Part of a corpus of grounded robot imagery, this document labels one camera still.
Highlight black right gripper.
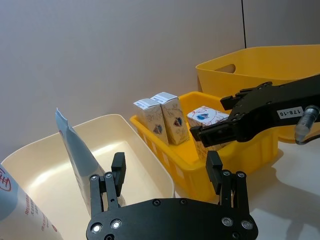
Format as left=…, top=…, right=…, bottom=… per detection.
left=189, top=74, right=320, bottom=148

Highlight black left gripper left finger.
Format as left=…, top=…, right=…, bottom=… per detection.
left=89, top=151, right=127, bottom=219

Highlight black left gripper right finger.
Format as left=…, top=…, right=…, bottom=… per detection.
left=205, top=150, right=251, bottom=214

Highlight white carton with red print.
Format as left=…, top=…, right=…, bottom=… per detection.
left=187, top=105, right=235, bottom=161

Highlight small yellow slotted basket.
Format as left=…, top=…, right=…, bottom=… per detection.
left=129, top=91, right=280, bottom=201

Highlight beige printed carton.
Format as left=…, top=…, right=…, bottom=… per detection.
left=149, top=91, right=190, bottom=147
left=132, top=98, right=170, bottom=146

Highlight silver blue toothpaste tube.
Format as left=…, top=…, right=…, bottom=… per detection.
left=54, top=107, right=126, bottom=216

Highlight cream plastic tub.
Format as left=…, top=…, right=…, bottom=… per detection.
left=0, top=113, right=176, bottom=240

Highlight large yellow plastic tub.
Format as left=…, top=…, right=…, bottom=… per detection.
left=195, top=44, right=320, bottom=144

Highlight white tube with red print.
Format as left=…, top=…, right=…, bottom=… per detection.
left=0, top=162, right=65, bottom=240

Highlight dark cable with silver plug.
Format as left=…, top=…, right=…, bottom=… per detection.
left=294, top=104, right=320, bottom=146

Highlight thin black cable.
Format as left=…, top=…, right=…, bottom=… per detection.
left=240, top=0, right=247, bottom=50

